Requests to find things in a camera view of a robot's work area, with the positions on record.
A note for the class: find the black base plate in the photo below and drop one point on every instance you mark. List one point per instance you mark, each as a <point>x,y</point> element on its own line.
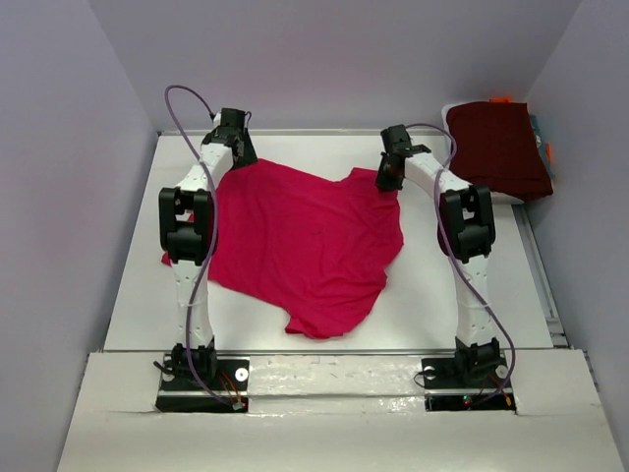
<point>183,394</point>
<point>446,391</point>

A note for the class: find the metal rail right side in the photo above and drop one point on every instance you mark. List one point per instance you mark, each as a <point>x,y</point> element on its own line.
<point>553,321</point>

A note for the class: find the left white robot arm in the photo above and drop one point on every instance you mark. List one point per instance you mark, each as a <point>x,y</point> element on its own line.
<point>188,237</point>

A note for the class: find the dark red folded t-shirt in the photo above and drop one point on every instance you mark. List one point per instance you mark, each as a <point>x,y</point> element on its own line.
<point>496,147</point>

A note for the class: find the orange object behind stack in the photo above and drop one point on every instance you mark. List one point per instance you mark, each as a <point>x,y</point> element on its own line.
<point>503,99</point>

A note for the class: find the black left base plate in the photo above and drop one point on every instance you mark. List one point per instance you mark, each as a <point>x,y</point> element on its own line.
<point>183,394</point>

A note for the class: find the teal orange item beside stack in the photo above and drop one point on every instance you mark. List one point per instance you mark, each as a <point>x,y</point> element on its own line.
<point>543,146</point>

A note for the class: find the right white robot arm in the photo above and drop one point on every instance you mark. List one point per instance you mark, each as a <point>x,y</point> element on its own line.
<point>465,235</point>

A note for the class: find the pink t-shirt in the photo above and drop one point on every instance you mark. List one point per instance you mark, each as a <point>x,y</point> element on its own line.
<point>317,249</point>

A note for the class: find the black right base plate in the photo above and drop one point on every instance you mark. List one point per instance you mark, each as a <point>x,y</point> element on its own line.
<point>446,391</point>

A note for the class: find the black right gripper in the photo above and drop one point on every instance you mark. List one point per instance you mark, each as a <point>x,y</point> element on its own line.
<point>382,182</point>

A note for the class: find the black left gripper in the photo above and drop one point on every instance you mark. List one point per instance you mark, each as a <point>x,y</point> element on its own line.
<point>249,154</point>

